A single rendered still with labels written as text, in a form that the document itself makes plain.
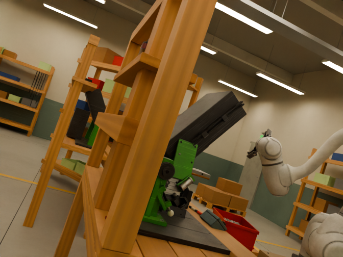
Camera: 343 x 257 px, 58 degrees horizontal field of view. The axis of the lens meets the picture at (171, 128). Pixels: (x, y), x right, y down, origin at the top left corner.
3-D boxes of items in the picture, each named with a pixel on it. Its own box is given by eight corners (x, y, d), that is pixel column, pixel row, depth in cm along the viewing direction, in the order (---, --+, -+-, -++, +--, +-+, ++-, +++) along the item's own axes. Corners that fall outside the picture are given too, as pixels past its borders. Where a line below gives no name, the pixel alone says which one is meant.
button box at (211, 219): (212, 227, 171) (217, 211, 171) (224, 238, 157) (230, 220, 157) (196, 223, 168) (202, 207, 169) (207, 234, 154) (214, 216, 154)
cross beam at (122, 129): (100, 125, 225) (104, 113, 225) (130, 146, 101) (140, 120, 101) (94, 123, 223) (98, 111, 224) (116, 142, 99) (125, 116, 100)
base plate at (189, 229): (160, 188, 230) (161, 185, 231) (229, 255, 126) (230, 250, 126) (105, 173, 218) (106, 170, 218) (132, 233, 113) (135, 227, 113)
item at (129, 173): (97, 166, 235) (139, 48, 239) (130, 254, 93) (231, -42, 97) (86, 162, 233) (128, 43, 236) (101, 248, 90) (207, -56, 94)
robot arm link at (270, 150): (253, 138, 157) (259, 163, 157) (259, 140, 142) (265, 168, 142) (274, 134, 156) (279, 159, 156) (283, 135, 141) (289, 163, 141)
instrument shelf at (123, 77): (147, 94, 213) (149, 88, 213) (195, 84, 127) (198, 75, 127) (113, 80, 206) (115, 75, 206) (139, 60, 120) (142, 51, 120)
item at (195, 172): (198, 174, 197) (200, 170, 197) (209, 180, 181) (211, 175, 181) (142, 156, 185) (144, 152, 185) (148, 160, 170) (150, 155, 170)
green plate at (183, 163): (183, 182, 170) (191, 147, 176) (189, 182, 163) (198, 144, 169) (164, 177, 167) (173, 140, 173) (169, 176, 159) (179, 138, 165)
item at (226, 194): (226, 206, 863) (235, 181, 866) (244, 217, 791) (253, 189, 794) (191, 198, 810) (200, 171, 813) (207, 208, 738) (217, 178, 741)
